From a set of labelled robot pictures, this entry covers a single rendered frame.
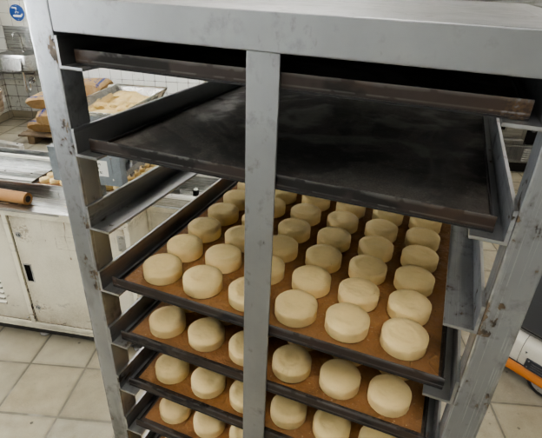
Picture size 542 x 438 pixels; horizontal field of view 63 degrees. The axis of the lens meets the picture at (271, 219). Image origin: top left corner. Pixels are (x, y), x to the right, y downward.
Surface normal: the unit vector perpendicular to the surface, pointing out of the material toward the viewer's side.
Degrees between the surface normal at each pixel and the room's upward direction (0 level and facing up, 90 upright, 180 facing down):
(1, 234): 90
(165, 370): 0
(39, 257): 90
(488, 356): 90
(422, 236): 0
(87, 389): 0
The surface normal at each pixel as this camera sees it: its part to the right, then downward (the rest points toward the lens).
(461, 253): 0.04, -0.88
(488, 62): -0.37, 0.43
